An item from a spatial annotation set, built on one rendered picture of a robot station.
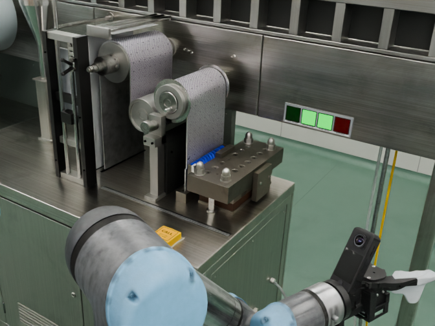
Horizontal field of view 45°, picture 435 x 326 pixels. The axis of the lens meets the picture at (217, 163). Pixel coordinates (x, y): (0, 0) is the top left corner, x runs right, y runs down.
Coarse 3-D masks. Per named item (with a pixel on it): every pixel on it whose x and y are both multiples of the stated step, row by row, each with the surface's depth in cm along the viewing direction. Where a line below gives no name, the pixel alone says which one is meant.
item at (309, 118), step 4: (304, 112) 183; (308, 112) 182; (312, 112) 181; (304, 116) 184; (308, 116) 183; (312, 116) 182; (304, 120) 184; (308, 120) 183; (312, 120) 183; (308, 124) 184; (312, 124) 183
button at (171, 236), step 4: (160, 228) 163; (164, 228) 163; (168, 228) 163; (156, 232) 161; (160, 232) 161; (164, 232) 161; (168, 232) 161; (172, 232) 161; (176, 232) 161; (180, 232) 162; (160, 236) 159; (164, 236) 159; (168, 236) 159; (172, 236) 159; (176, 236) 160; (180, 236) 162; (164, 240) 157; (168, 240) 157; (172, 240) 158; (176, 240) 160; (172, 244) 159
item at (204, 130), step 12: (216, 108) 187; (192, 120) 175; (204, 120) 182; (216, 120) 189; (192, 132) 177; (204, 132) 184; (216, 132) 191; (192, 144) 179; (204, 144) 186; (216, 144) 194; (192, 156) 181
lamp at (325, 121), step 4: (320, 116) 180; (324, 116) 180; (328, 116) 179; (332, 116) 178; (320, 120) 181; (324, 120) 180; (328, 120) 179; (320, 124) 181; (324, 124) 181; (328, 124) 180; (324, 128) 181; (328, 128) 180
